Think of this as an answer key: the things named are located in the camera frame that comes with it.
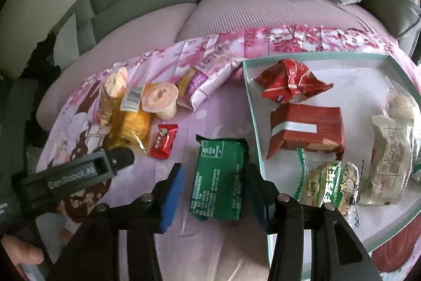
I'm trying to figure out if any jelly cup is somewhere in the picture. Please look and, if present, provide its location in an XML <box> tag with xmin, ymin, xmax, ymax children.
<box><xmin>141</xmin><ymin>83</ymin><xmax>180</xmax><ymax>120</ymax></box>

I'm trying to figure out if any teal-edged box tray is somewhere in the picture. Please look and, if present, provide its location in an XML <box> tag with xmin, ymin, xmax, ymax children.
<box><xmin>243</xmin><ymin>52</ymin><xmax>421</xmax><ymax>281</ymax></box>

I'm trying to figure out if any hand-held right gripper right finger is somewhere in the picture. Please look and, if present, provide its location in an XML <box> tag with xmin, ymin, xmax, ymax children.
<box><xmin>243</xmin><ymin>164</ymin><xmax>384</xmax><ymax>281</ymax></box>

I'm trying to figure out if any small red candy packet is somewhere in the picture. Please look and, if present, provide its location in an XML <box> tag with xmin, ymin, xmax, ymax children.
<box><xmin>149</xmin><ymin>124</ymin><xmax>179</xmax><ymax>159</ymax></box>

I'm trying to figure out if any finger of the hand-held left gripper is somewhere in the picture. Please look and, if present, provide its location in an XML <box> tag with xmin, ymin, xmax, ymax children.
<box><xmin>107</xmin><ymin>149</ymin><xmax>135</xmax><ymax>173</ymax></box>

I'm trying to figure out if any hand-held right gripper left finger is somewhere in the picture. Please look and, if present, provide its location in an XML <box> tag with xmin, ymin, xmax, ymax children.
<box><xmin>53</xmin><ymin>163</ymin><xmax>185</xmax><ymax>281</ymax></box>

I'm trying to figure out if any green white rice cracker packet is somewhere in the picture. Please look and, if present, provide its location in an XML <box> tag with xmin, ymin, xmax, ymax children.
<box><xmin>296</xmin><ymin>147</ymin><xmax>362</xmax><ymax>225</ymax></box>

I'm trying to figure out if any crumpled red snack packet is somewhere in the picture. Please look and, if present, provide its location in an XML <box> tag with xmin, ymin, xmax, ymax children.
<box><xmin>254</xmin><ymin>59</ymin><xmax>333</xmax><ymax>104</ymax></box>

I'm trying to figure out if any printed blanket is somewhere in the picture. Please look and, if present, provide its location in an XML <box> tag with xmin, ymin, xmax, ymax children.
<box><xmin>36</xmin><ymin>24</ymin><xmax>421</xmax><ymax>281</ymax></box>

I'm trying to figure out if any pink sofa cover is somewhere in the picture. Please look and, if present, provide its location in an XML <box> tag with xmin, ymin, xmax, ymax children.
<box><xmin>36</xmin><ymin>0</ymin><xmax>405</xmax><ymax>137</ymax></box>

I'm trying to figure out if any green snack packet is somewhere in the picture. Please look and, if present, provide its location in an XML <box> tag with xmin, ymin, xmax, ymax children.
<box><xmin>189</xmin><ymin>135</ymin><xmax>249</xmax><ymax>222</ymax></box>

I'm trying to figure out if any yellow snack packet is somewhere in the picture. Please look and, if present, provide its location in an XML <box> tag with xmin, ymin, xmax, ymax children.
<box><xmin>103</xmin><ymin>103</ymin><xmax>153</xmax><ymax>153</ymax></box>

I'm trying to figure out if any tan snack packet with barcode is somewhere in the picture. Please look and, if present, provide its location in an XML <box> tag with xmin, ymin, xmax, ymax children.
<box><xmin>98</xmin><ymin>66</ymin><xmax>146</xmax><ymax>129</ymax></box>

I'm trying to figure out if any person's left hand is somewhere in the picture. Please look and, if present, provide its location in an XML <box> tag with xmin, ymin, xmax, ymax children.
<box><xmin>0</xmin><ymin>235</ymin><xmax>45</xmax><ymax>268</ymax></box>

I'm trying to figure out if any red-brown packet with white stripe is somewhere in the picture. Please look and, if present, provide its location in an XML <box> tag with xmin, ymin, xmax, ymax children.
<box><xmin>266</xmin><ymin>104</ymin><xmax>345</xmax><ymax>160</ymax></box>

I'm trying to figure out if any purple snack packet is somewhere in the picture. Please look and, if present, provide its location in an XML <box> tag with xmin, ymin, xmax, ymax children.
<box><xmin>176</xmin><ymin>51</ymin><xmax>244</xmax><ymax>112</ymax></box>

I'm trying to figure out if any dark cloth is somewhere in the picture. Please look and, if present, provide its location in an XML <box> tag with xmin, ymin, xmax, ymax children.
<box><xmin>23</xmin><ymin>32</ymin><xmax>68</xmax><ymax>146</ymax></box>

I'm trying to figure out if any cream white snack packet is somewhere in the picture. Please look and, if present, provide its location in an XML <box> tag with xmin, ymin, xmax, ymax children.
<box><xmin>358</xmin><ymin>114</ymin><xmax>414</xmax><ymax>206</ymax></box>

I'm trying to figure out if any clear bag with white ball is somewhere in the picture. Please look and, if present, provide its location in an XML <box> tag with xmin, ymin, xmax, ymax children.
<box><xmin>383</xmin><ymin>77</ymin><xmax>421</xmax><ymax>124</ymax></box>

